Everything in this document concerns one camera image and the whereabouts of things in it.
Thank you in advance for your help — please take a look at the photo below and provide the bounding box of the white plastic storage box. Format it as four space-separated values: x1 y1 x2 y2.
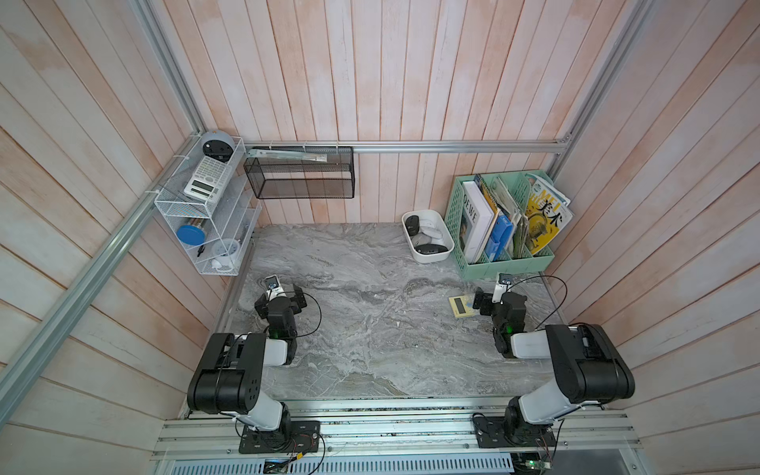
401 210 454 264

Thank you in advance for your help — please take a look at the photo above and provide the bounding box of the black ribbed mouse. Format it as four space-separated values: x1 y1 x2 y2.
415 243 449 255

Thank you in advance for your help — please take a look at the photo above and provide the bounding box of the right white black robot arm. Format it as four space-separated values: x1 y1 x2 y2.
473 289 635 447

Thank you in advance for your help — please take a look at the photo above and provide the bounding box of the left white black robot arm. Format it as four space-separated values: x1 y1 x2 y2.
187 278 307 435

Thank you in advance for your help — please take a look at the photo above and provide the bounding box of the yellow blue calculator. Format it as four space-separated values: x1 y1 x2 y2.
449 295 479 319

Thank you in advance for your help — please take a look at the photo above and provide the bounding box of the blue book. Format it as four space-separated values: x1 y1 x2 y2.
484 213 514 262

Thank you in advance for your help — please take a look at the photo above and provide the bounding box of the white cup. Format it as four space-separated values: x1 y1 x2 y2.
211 239 241 272

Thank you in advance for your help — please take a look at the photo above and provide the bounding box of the green plastic file organizer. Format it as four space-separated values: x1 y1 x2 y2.
445 170 554 281

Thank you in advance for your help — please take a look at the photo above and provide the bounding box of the white book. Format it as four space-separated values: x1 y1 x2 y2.
459 181 495 263

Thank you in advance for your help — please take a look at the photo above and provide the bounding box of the yellow magazine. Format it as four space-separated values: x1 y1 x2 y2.
526 173 574 255

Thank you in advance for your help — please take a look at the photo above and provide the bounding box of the blue lidded jar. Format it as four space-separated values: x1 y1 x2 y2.
175 218 207 247

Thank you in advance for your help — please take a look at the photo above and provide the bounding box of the white desk calculator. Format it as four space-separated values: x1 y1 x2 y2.
183 156 233 203

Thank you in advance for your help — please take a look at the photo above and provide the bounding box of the white ruler on basket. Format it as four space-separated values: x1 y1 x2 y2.
247 148 328 163

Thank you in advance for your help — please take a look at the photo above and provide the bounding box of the round grey black speaker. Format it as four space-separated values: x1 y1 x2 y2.
201 131 236 163

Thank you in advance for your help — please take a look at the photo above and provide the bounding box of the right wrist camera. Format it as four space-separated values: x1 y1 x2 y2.
492 272 514 304

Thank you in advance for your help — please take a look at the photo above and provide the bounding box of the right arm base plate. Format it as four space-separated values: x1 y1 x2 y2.
471 413 556 448

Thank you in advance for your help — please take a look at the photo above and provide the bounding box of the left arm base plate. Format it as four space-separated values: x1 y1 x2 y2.
239 421 321 454

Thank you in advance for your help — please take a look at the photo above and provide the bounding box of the white wire wall shelf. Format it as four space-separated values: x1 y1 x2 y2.
154 135 262 276

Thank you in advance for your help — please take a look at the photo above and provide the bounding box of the black wire mesh basket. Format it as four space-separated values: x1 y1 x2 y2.
243 146 356 200

